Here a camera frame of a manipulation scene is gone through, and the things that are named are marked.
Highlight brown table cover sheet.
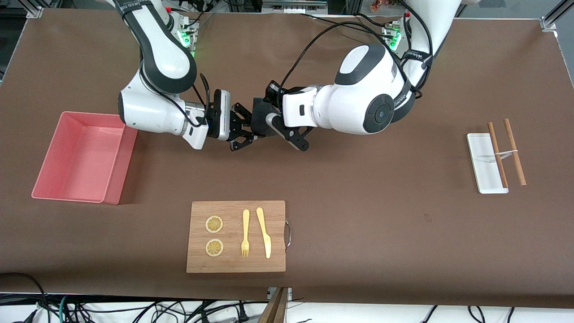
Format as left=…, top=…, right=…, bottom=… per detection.
left=0, top=8, right=574, bottom=309

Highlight yellow plastic knife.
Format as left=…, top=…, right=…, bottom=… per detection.
left=256, top=207, right=272, bottom=259

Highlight yellow plastic fork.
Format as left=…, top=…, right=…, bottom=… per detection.
left=241, top=209, right=250, bottom=258

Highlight silver metal box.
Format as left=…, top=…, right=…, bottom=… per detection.
left=261, top=0, right=329, bottom=14

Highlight small metal bracket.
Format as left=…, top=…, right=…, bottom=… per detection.
left=267, top=287, right=293, bottom=302

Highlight wooden cutting board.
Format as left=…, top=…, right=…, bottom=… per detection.
left=186, top=201, right=286, bottom=273

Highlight white rectangular tray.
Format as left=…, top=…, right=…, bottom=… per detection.
left=466, top=133, right=509, bottom=194

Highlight pink plastic bin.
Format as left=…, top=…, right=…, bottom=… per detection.
left=31, top=111, right=138, bottom=205

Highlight wooden plank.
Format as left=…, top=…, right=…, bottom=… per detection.
left=257, top=287, right=290, bottom=323

